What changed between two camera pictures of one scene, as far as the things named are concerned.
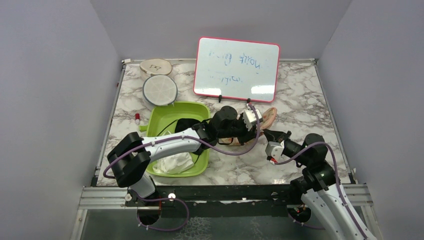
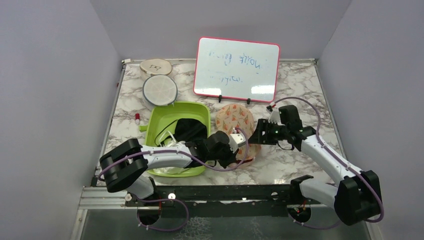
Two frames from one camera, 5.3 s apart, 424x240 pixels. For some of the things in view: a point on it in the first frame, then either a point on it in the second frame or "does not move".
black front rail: (221, 201) does not move
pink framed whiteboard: (239, 69) does not move
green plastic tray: (159, 114) does not move
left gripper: (247, 135) -> (230, 158)
